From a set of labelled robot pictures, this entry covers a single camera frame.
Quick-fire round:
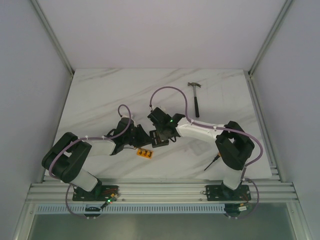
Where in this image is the black fuse box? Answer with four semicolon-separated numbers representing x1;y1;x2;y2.
149;130;169;148

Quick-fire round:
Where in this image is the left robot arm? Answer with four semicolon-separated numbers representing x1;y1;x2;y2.
41;117;151;201

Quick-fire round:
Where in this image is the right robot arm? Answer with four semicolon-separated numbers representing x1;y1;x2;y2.
147;107;255;200

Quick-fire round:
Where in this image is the orange terminal block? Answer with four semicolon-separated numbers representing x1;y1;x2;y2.
136;148;154;159

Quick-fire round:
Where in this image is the claw hammer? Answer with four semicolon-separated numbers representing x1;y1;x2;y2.
187;82;202;118

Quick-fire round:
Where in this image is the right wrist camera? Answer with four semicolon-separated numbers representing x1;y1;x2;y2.
156;106;167;113

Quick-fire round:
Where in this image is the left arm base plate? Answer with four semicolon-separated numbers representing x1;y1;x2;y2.
72;185;119;202

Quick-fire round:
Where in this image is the orange handled screwdriver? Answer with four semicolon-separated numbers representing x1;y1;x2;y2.
204;153;221;171

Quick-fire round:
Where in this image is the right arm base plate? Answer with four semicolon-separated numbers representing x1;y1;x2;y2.
203;184;252;202

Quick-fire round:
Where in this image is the white cable duct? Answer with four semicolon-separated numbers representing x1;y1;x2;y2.
34;203;252;215

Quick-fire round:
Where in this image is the aluminium rail frame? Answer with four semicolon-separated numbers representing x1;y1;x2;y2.
26;177;298;203

